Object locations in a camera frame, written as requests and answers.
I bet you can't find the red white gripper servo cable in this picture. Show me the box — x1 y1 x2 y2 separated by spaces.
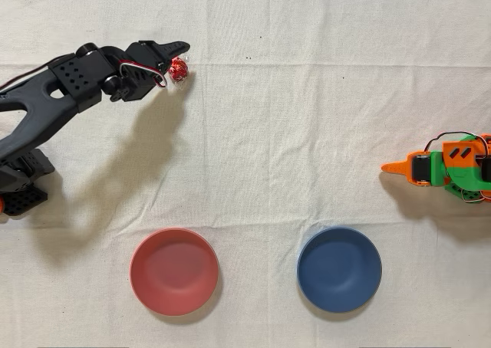
117 58 169 89

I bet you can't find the blue bowl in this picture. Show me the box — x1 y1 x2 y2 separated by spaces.
296 226 384 314

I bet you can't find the red bowl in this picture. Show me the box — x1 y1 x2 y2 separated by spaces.
129 228 220 317

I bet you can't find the striped black arm cable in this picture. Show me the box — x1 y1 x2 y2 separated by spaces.
0 54 74 90

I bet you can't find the orange arm servo cable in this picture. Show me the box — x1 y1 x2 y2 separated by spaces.
423 131 491 161

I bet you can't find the red foil candy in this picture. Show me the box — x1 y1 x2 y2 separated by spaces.
168 55 191 85

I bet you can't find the white tablecloth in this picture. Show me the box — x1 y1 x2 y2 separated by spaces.
0 0 491 348

